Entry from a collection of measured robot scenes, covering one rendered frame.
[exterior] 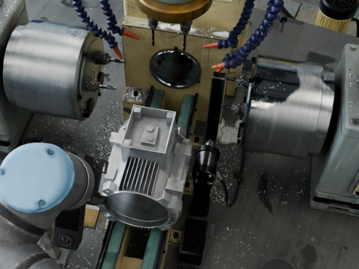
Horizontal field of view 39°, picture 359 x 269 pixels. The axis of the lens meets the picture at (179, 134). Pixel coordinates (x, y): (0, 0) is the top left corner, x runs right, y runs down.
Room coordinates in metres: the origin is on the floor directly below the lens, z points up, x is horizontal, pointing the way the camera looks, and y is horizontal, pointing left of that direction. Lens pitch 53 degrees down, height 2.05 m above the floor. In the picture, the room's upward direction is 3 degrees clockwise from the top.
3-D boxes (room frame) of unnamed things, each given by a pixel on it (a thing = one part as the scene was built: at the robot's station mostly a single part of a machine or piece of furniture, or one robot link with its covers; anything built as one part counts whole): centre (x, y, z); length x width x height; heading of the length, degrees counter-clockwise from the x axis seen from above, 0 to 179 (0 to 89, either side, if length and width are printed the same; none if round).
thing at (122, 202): (0.67, 0.07, 1.02); 0.20 x 0.19 x 0.19; 172
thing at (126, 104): (1.01, 0.13, 0.86); 0.07 x 0.06 x 0.12; 82
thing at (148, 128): (0.71, 0.07, 1.11); 0.12 x 0.11 x 0.07; 172
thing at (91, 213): (0.73, 0.23, 0.80); 0.21 x 0.05 x 0.01; 173
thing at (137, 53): (1.08, 0.01, 0.97); 0.30 x 0.11 x 0.34; 82
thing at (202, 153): (0.88, -0.13, 0.92); 0.45 x 0.13 x 0.24; 172
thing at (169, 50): (1.02, 0.02, 1.02); 0.15 x 0.02 x 0.15; 82
